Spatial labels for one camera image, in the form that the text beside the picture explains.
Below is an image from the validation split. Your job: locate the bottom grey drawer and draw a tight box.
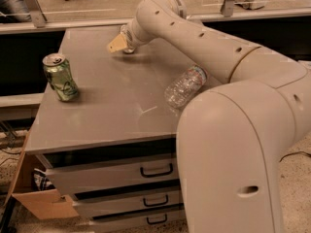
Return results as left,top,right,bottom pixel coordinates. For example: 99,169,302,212
89,206,186,233

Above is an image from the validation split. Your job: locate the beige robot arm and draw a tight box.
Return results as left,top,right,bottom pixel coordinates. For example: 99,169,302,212
108,0,311,233

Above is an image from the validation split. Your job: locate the brown cardboard box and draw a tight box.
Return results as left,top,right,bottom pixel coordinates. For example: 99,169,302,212
5,141,78,219

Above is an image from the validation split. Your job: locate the grey drawer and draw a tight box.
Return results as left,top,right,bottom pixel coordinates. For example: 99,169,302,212
89,206,186,233
73,186,183,217
47,153,179,194

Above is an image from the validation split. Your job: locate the clear plastic water bottle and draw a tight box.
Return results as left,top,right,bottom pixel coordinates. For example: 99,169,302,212
164,65,207,109

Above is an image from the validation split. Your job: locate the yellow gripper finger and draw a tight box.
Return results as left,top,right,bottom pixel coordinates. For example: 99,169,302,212
107,33,127,52

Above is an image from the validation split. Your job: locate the grey drawer cabinet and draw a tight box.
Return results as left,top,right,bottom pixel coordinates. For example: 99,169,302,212
25,26,193,221

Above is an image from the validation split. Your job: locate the person in jeans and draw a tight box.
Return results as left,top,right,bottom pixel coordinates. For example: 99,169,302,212
0,0,31,23

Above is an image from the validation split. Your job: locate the middle grey drawer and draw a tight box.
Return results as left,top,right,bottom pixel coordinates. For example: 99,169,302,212
73,186,183,217

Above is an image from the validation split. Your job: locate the silver redbull can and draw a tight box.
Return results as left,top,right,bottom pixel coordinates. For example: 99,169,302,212
120,24,135,54

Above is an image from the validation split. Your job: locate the top grey drawer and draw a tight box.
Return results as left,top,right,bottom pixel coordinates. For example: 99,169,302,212
47,153,179,194

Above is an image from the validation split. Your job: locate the green soda can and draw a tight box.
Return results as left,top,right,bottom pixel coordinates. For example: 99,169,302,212
43,53,79,102

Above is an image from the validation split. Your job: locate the black floor cable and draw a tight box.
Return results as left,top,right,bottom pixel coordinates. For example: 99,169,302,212
279,150,311,163

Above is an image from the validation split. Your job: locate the checkered cloth in box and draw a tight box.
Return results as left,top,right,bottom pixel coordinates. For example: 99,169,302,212
33,168,54,191

